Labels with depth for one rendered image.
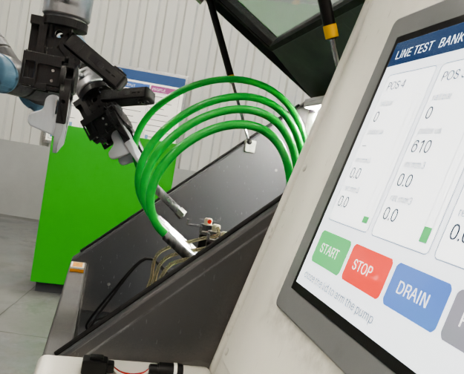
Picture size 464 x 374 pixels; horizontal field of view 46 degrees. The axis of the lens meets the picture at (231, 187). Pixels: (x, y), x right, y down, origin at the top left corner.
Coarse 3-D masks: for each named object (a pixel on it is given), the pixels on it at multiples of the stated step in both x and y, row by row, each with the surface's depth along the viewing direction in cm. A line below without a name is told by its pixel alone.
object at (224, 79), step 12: (192, 84) 112; (204, 84) 112; (252, 84) 111; (264, 84) 111; (168, 96) 112; (276, 96) 111; (156, 108) 112; (288, 108) 111; (144, 120) 113; (300, 120) 111; (300, 132) 111
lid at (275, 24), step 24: (216, 0) 134; (240, 0) 128; (264, 0) 118; (288, 0) 110; (312, 0) 103; (336, 0) 97; (360, 0) 88; (240, 24) 142; (264, 24) 131; (288, 24) 121; (312, 24) 108; (336, 24) 101; (264, 48) 144; (288, 48) 128; (312, 48) 119; (288, 72) 146; (312, 72) 131; (312, 96) 146
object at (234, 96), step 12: (216, 96) 97; (228, 96) 98; (240, 96) 98; (252, 96) 99; (264, 96) 100; (192, 108) 96; (276, 108) 100; (180, 120) 96; (288, 120) 101; (156, 132) 96; (156, 144) 96; (300, 144) 102; (144, 156) 95
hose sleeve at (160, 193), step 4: (160, 188) 113; (156, 192) 113; (160, 192) 113; (164, 192) 113; (160, 196) 113; (164, 196) 113; (168, 196) 113; (164, 200) 113; (168, 200) 113; (172, 200) 113; (168, 204) 113; (172, 204) 113; (176, 204) 113; (172, 208) 113; (176, 208) 113
